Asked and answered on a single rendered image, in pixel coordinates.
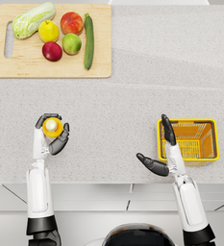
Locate green cucumber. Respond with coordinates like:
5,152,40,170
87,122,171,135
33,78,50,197
83,12,95,71

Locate dark round robot body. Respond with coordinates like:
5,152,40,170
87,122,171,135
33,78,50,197
101,222,177,246

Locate green napa cabbage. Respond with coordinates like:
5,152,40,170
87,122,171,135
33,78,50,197
11,1,57,40

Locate dark red apple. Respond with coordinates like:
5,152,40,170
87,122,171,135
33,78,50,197
41,40,63,62

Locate green apple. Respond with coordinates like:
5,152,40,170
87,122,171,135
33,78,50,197
62,33,83,56

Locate wooden cutting board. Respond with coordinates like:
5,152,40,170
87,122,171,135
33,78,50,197
0,3,112,80

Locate yellow slatted basket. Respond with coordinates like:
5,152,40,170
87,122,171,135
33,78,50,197
157,117,220,167

